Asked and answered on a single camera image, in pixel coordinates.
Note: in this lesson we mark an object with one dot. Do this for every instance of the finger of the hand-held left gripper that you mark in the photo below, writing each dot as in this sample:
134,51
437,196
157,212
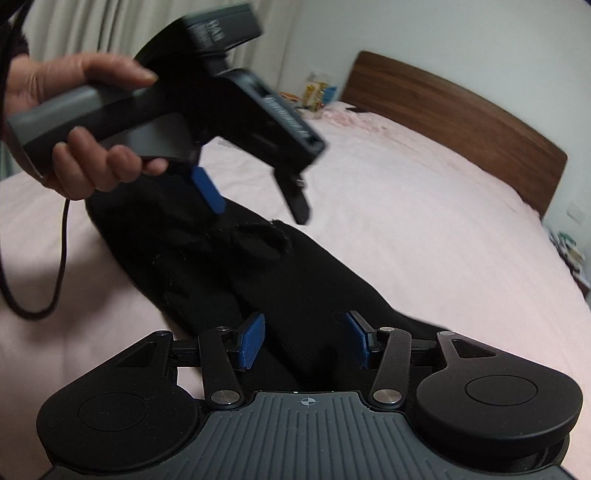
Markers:
293,194
207,187

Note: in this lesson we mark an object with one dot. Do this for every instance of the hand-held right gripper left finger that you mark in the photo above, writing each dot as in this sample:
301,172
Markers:
251,339

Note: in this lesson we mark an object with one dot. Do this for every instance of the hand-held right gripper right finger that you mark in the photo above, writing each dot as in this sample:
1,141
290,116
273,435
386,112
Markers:
358,339

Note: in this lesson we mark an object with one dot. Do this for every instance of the black pants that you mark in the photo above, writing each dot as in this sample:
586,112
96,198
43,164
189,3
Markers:
300,286

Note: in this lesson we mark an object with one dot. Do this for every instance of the person's left hand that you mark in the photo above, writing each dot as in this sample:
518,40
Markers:
55,71

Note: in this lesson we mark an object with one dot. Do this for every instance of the bed with pink sheet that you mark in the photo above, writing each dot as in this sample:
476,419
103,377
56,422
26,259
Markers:
415,207

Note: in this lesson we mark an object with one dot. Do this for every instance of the white curtain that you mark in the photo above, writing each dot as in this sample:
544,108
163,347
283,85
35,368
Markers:
115,27

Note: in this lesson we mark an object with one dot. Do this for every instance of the wooden headboard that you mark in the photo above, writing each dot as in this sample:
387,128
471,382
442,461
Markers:
461,115

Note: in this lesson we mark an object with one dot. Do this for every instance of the clutter of papers and boxes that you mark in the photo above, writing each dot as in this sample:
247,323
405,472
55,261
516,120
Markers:
570,258

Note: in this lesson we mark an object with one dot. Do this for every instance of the white wall socket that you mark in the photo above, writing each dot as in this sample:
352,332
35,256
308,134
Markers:
576,213

